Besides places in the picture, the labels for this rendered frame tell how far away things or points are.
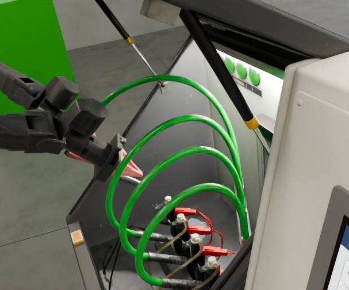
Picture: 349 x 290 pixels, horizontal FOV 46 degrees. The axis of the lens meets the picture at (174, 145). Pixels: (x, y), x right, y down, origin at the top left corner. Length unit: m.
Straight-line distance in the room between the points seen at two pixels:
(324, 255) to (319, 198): 0.07
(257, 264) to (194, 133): 0.71
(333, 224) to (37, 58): 3.84
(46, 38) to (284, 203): 3.72
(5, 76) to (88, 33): 6.32
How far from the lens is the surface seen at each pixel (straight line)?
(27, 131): 0.85
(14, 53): 4.18
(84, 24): 7.40
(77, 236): 1.29
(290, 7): 1.14
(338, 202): 0.52
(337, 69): 0.56
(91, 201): 1.34
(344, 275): 0.54
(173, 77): 0.96
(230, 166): 0.85
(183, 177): 1.41
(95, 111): 0.86
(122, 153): 0.95
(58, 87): 1.05
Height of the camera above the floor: 1.75
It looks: 29 degrees down
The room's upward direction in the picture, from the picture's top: 10 degrees counter-clockwise
